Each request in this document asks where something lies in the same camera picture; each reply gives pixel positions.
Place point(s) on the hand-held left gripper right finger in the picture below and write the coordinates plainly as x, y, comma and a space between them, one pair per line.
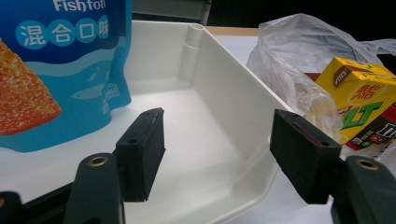
305, 161

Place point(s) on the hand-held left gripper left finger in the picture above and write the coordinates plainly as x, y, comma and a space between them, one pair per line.
140, 158

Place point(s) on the clear plastic bag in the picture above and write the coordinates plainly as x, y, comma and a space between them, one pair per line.
280, 46

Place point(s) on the white plastic tray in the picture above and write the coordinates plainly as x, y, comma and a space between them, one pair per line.
202, 124

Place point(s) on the blue snack pouch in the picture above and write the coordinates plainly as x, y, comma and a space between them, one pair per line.
62, 77

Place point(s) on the yellow drink carton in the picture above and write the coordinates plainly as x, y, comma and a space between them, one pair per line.
358, 93

